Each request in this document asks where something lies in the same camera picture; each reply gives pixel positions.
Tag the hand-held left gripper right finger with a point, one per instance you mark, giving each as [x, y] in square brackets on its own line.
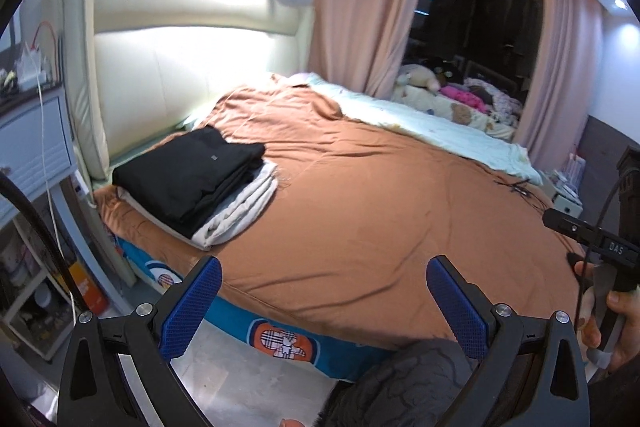
[457, 302]

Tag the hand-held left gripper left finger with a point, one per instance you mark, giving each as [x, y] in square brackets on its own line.
[192, 307]

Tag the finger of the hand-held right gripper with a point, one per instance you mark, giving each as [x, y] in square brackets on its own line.
[562, 222]

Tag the black collared shirt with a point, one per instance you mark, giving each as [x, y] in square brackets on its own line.
[185, 172]

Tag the person's right forearm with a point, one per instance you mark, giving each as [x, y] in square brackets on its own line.
[615, 397]

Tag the person's right hand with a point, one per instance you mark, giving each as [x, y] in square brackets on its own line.
[625, 322]

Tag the white nightstand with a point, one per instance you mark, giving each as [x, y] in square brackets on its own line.
[565, 204]

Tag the person's dark fleece clothing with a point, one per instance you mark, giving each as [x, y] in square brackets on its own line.
[410, 387]

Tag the orange box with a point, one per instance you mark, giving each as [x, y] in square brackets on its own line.
[90, 289]

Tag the folded white cloth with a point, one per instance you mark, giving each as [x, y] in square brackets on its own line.
[235, 212]

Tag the brown bed sheet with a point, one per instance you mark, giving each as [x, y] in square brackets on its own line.
[375, 217]

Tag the floral printed blanket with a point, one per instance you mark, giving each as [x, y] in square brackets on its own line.
[502, 104]

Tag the pink curtain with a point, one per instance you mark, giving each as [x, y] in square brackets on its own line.
[565, 72]
[360, 7]

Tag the bear print blanket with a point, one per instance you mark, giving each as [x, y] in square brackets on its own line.
[460, 112]

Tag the pink clothing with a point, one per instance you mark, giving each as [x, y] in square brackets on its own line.
[460, 97]

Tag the white open shelf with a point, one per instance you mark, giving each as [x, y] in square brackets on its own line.
[30, 297]

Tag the pale green quilt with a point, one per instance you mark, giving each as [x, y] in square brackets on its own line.
[425, 127]

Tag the plush toy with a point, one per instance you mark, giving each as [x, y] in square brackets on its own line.
[420, 77]

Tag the dark window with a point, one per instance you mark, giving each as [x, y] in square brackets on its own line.
[480, 17]

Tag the ceiling spot light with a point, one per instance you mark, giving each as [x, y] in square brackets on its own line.
[620, 4]

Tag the cream padded headboard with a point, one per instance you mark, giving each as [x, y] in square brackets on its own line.
[165, 67]

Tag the cabinet top clutter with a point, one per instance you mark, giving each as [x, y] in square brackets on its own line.
[27, 62]

